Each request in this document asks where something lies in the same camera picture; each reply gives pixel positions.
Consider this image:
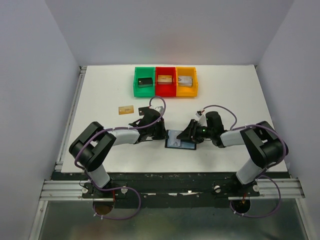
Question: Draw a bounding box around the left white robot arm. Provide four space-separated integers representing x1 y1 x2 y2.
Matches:
68 107 168 198

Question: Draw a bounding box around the red plastic bin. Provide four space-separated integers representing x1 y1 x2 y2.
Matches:
155 66 177 98

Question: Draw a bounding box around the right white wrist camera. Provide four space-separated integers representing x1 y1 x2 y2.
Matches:
195 109 207 126

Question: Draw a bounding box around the purple cable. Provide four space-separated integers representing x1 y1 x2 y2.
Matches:
196 104 288 218
74 96 167 221

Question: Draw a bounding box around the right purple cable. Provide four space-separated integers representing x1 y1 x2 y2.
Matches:
196 104 288 218

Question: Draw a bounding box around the black card in green bin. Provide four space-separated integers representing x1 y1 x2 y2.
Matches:
137 77 154 88

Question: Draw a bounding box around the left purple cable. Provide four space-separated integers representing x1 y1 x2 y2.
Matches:
74 96 167 221

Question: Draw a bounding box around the black credit card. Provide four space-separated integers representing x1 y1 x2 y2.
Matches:
138 106 150 116

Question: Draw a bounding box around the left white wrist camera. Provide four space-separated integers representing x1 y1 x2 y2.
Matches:
149 105 165 115

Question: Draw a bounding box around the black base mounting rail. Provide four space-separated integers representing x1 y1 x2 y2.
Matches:
40 172 299 209

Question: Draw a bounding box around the orange plastic bin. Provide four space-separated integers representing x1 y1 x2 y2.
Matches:
176 66 198 98

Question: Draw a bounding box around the green plastic bin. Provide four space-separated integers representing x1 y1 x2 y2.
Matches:
133 66 156 98

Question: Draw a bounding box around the black leather card holder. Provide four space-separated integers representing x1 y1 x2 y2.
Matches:
164 129 197 150

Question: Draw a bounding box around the silver credit card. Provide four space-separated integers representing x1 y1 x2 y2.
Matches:
167 130 182 148

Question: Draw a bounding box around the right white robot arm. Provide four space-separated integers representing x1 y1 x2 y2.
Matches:
176 111 289 196

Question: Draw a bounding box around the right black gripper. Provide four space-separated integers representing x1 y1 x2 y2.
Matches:
176 118 214 144

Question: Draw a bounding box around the gold card in red bin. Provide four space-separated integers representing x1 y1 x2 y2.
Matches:
157 75 173 85

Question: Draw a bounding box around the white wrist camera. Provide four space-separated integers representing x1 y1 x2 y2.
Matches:
149 105 165 115
195 109 207 126

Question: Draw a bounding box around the aluminium frame rail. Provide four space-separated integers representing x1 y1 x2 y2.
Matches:
27 65 87 240

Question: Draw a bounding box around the silver card in orange bin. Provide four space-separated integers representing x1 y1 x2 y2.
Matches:
177 75 193 88

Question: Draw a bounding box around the gold VIP card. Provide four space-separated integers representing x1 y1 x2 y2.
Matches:
118 105 135 115

